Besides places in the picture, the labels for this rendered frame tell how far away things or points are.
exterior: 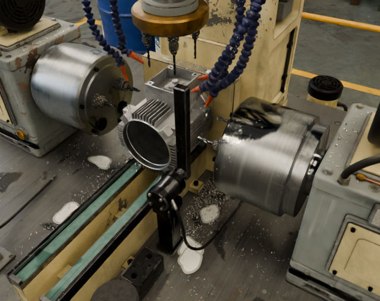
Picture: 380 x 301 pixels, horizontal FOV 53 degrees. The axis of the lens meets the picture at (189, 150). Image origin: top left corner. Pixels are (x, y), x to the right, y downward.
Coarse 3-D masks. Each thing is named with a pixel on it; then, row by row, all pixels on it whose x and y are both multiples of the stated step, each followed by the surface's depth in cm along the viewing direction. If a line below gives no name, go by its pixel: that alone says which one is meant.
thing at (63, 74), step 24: (48, 48) 113; (72, 48) 110; (96, 48) 114; (48, 72) 107; (72, 72) 104; (96, 72) 106; (120, 72) 114; (48, 96) 108; (72, 96) 103; (96, 96) 107; (120, 96) 118; (72, 120) 108; (96, 120) 112; (120, 120) 121
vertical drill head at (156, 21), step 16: (144, 0) 85; (160, 0) 83; (176, 0) 83; (192, 0) 85; (144, 16) 84; (160, 16) 84; (176, 16) 84; (192, 16) 84; (208, 16) 88; (144, 32) 86; (160, 32) 83; (176, 32) 83; (192, 32) 85; (176, 48) 88
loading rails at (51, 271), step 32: (192, 160) 112; (96, 192) 100; (128, 192) 107; (64, 224) 92; (96, 224) 98; (128, 224) 92; (32, 256) 86; (64, 256) 91; (96, 256) 85; (128, 256) 97; (32, 288) 85; (64, 288) 80; (96, 288) 89
